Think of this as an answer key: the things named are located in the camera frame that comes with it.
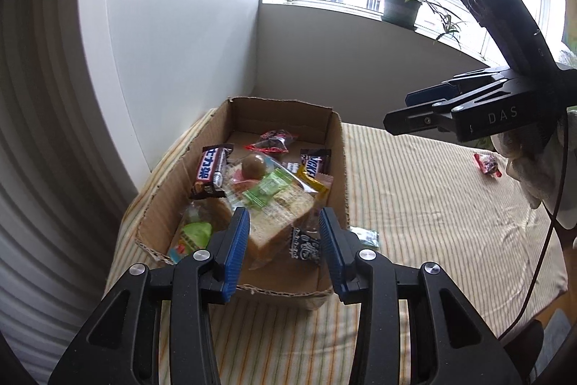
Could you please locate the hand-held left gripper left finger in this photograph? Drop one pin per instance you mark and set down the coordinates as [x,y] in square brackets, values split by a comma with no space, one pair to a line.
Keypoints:
[236,245]

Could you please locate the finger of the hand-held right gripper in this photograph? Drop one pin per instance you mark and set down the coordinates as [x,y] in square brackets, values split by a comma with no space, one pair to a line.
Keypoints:
[419,119]
[428,94]

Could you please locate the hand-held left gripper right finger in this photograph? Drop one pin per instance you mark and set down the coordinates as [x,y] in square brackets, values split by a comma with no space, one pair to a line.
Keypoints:
[329,245]

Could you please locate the small black snack packet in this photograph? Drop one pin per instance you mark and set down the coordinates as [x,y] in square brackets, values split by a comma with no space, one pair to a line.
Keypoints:
[304,249]

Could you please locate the sliced bread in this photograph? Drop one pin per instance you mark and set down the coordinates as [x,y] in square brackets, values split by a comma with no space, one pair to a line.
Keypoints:
[270,227]

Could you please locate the green and white mint candy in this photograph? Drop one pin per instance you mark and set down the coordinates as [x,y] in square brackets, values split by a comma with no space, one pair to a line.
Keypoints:
[367,237]

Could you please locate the teal yellow candy packet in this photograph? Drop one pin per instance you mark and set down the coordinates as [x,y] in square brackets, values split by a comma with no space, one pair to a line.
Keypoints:
[194,237]

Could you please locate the yellow snack packet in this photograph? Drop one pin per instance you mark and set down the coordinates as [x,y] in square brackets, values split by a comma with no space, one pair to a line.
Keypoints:
[311,183]

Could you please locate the bright green candy packet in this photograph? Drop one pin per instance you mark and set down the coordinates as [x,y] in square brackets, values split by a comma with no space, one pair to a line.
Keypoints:
[268,187]

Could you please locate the chocolate bar white label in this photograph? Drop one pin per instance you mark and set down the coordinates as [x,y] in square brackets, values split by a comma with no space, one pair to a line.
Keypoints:
[212,170]

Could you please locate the brown chocolate egg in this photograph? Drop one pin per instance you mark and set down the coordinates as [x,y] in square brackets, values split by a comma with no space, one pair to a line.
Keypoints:
[252,166]

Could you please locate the chocolate bar brown wrapper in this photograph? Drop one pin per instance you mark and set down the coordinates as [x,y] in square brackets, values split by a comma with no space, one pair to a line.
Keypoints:
[315,165]

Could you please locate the red candy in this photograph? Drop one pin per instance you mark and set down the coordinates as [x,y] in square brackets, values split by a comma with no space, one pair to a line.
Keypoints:
[487,165]

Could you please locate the dark snack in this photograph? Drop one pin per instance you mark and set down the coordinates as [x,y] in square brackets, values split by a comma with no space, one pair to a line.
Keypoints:
[270,142]

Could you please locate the cardboard box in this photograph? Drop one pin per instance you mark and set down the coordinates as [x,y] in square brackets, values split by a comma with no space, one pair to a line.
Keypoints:
[279,119]

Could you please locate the person's right hand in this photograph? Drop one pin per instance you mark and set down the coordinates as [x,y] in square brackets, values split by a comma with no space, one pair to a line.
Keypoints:
[541,173]

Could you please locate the potted spider plant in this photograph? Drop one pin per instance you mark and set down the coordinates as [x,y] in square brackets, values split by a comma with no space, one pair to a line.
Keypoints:
[403,6]

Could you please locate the striped blanket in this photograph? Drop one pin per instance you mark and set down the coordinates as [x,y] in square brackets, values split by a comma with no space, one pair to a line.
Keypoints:
[428,222]

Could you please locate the grey ribbed panel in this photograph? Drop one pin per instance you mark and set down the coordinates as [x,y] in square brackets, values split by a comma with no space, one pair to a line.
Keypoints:
[40,195]

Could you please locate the dark rounded object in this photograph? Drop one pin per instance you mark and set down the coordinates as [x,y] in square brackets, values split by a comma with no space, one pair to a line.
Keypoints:
[527,337]

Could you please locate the wall map poster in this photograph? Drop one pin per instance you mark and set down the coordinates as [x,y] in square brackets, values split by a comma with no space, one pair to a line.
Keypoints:
[569,37]

